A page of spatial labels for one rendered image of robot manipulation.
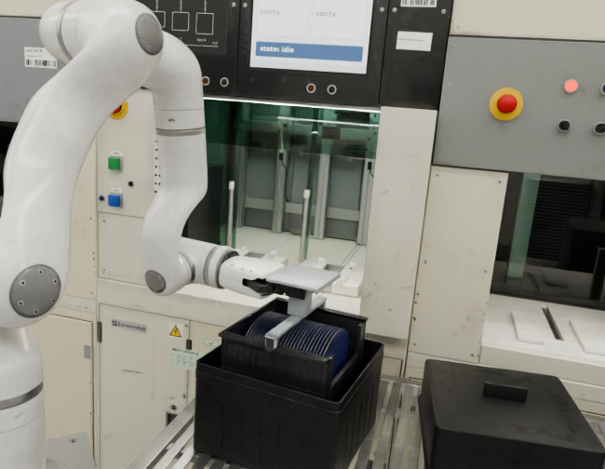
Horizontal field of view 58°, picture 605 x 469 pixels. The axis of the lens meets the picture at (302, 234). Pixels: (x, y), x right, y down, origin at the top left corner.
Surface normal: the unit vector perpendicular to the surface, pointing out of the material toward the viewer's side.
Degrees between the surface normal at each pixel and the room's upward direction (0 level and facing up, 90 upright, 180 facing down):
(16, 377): 81
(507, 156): 90
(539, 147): 90
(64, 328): 90
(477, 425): 0
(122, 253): 90
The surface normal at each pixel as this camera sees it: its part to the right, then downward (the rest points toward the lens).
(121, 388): -0.27, 0.19
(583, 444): 0.07, -0.97
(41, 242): 0.83, -0.32
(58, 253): 0.95, -0.20
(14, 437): 0.73, 0.21
